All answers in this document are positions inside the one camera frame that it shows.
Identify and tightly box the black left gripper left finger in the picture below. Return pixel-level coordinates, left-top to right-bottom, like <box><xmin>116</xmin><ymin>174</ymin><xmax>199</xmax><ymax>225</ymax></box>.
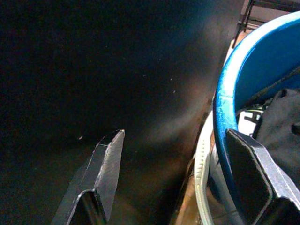
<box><xmin>51</xmin><ymin>129</ymin><xmax>126</xmax><ymax>225</ymax></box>

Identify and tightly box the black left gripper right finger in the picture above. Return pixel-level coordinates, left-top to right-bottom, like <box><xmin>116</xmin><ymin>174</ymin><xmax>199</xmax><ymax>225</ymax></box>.
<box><xmin>225</xmin><ymin>128</ymin><xmax>300</xmax><ymax>225</ymax></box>

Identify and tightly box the black garment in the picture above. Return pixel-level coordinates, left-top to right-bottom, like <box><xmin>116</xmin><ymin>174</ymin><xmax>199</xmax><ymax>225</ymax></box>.
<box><xmin>254</xmin><ymin>88</ymin><xmax>300</xmax><ymax>186</ymax></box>

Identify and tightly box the white plastic stool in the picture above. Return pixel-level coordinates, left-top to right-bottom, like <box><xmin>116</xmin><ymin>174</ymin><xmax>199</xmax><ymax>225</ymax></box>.
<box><xmin>194</xmin><ymin>110</ymin><xmax>244</xmax><ymax>225</ymax></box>

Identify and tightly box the white printed garment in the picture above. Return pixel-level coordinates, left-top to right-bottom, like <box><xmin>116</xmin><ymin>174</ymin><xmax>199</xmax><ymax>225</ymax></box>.
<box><xmin>237</xmin><ymin>108</ymin><xmax>264</xmax><ymax>138</ymax></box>

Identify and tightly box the blue plastic basin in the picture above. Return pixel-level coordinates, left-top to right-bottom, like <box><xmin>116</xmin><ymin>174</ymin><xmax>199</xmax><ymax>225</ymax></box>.
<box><xmin>212</xmin><ymin>10</ymin><xmax>300</xmax><ymax>225</ymax></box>

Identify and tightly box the black metal rack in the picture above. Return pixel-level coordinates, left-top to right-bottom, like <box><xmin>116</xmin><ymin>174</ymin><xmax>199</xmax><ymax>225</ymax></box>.
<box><xmin>232</xmin><ymin>0</ymin><xmax>300</xmax><ymax>49</ymax></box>

